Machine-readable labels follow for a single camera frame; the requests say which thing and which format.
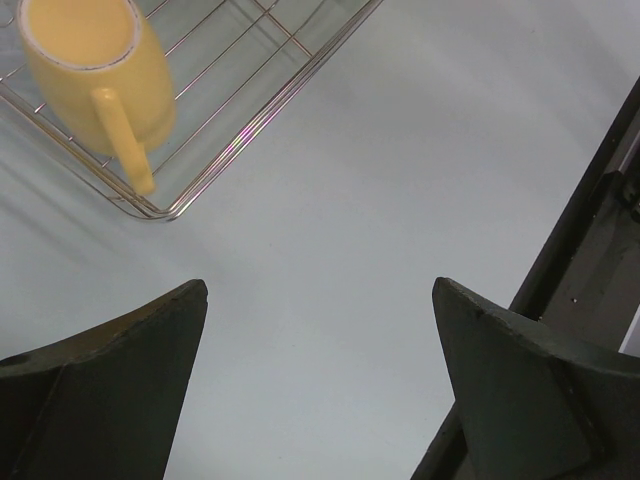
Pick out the cream yellow handled mug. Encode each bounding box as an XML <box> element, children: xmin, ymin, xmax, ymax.
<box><xmin>16</xmin><ymin>1</ymin><xmax>176</xmax><ymax>195</ymax></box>

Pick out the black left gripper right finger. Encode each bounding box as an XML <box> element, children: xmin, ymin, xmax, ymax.
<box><xmin>432</xmin><ymin>278</ymin><xmax>639</xmax><ymax>479</ymax></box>

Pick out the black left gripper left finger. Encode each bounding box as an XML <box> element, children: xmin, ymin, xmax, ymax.
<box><xmin>1</xmin><ymin>279</ymin><xmax>207</xmax><ymax>479</ymax></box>

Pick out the metal wire dish rack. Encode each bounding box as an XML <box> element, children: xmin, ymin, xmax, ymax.
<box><xmin>1</xmin><ymin>1</ymin><xmax>376</xmax><ymax>221</ymax></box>

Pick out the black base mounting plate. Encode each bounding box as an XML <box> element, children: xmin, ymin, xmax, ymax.
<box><xmin>414</xmin><ymin>89</ymin><xmax>639</xmax><ymax>479</ymax></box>

